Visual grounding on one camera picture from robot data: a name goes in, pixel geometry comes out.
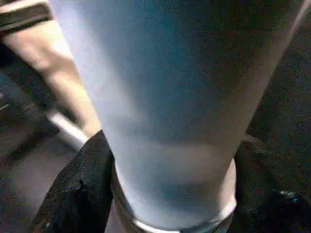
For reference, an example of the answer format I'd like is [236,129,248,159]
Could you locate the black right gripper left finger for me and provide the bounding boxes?
[31,130,117,233]

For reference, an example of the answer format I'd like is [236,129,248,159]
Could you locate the white plastic table top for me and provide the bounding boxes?
[0,19,103,152]

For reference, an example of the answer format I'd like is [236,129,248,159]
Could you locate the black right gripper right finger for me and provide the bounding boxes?
[218,137,311,233]

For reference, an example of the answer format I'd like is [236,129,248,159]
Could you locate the black work mat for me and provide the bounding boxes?
[0,0,311,233]

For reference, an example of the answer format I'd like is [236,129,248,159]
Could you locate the white plastic table leg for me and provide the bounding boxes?
[50,0,309,233]

